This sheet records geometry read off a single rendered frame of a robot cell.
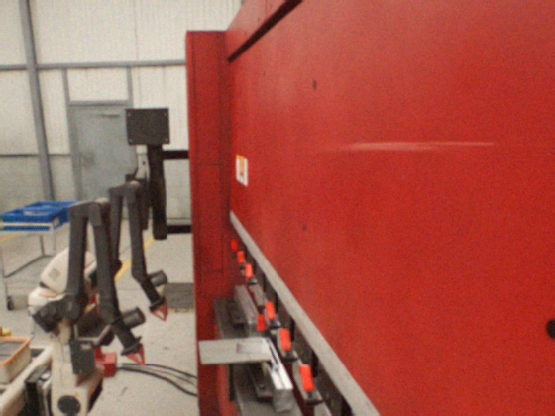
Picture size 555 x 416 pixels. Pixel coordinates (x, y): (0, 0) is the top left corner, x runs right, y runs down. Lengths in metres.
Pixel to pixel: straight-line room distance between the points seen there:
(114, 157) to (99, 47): 1.95
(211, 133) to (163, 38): 6.67
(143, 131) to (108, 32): 6.78
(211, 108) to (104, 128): 6.87
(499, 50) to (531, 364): 0.31
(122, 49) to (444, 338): 8.86
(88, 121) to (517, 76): 9.02
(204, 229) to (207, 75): 0.79
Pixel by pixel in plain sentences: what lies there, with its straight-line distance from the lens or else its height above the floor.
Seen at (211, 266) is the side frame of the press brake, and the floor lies 1.07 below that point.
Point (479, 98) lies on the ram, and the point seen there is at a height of 1.90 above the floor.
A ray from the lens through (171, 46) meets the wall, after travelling 9.08.
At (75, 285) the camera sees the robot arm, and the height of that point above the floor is 1.32.
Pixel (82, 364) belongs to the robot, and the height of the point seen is 0.94.
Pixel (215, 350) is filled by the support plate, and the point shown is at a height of 1.00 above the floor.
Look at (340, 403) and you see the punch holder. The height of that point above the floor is 1.32.
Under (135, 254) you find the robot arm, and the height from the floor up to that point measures 1.31.
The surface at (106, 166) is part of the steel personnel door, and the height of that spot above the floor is 1.03.
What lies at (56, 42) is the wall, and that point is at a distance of 9.69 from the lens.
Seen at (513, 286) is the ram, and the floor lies 1.72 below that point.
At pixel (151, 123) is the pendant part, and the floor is 1.87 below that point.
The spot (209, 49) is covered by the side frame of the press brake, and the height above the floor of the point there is 2.21.
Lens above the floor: 1.88
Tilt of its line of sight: 17 degrees down
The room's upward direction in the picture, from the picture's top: 1 degrees counter-clockwise
